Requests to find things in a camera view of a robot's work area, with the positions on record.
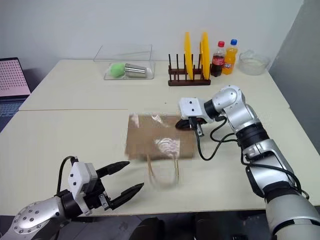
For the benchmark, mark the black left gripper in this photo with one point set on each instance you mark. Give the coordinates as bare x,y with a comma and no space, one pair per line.
96,197

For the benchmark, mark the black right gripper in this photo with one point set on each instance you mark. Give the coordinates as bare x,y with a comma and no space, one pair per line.
198,127

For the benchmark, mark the brown paper bag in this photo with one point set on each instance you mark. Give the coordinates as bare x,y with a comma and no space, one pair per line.
150,140

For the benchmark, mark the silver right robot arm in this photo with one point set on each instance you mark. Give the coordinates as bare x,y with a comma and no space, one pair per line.
262,155

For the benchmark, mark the green round item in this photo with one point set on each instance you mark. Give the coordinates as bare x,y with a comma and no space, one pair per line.
116,70

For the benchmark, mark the dark wooden dish rack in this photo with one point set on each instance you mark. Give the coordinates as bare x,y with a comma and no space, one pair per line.
188,82

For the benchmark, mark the yellow plate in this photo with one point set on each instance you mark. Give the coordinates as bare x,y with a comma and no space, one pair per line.
188,55
205,55

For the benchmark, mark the cola bottle red cap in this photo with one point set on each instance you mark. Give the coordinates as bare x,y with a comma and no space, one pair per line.
218,62

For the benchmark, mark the stainless steel cup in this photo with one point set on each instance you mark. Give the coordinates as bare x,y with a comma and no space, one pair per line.
136,70

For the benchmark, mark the orange soda bottle blue cap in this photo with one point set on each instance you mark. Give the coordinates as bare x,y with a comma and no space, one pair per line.
230,62

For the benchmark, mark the clear plastic box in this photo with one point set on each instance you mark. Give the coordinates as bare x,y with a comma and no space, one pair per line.
130,57

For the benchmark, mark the clear glass bowl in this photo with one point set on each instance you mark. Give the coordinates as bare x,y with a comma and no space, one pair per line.
253,65

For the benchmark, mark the laptop with pink screen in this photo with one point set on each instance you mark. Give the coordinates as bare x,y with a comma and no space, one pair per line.
12,80

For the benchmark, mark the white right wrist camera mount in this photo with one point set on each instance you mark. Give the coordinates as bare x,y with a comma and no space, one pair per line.
191,107

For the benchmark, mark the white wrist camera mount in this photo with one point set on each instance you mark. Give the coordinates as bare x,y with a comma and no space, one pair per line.
191,107
77,180

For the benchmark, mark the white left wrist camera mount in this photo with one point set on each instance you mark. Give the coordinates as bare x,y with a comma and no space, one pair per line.
77,180

